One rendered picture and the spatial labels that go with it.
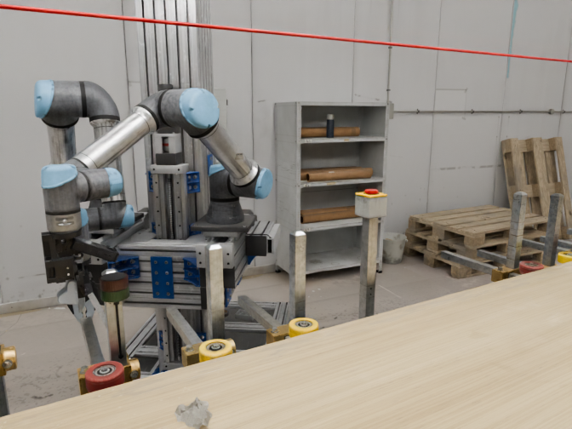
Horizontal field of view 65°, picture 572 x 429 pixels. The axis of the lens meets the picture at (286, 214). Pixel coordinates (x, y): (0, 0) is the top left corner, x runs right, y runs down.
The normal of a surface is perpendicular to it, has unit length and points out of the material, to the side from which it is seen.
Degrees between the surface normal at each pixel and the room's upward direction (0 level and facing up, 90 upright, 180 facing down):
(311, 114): 90
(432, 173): 90
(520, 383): 0
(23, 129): 90
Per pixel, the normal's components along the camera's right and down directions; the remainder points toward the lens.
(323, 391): 0.00, -0.98
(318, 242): 0.42, 0.20
